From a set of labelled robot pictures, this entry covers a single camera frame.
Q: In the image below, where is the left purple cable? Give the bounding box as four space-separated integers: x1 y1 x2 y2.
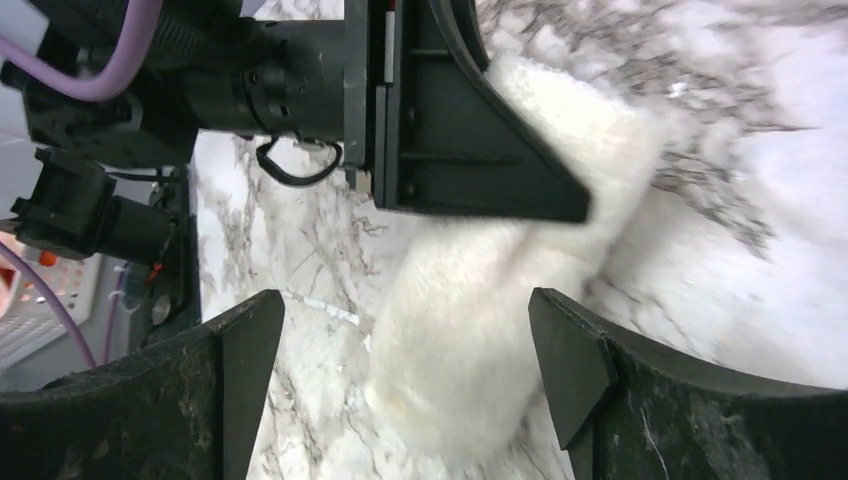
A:
0 0 164 369

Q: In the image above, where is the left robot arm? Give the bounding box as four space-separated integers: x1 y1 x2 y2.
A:
1 1 591 264

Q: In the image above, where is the white towel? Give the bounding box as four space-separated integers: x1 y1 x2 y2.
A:
364 52 664 465

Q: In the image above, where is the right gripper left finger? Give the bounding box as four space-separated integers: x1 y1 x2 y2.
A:
1 290 285 479

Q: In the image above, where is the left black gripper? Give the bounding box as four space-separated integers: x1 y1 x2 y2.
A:
344 1 590 223

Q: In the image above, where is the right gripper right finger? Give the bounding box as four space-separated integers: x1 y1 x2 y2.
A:
529 288 847 479

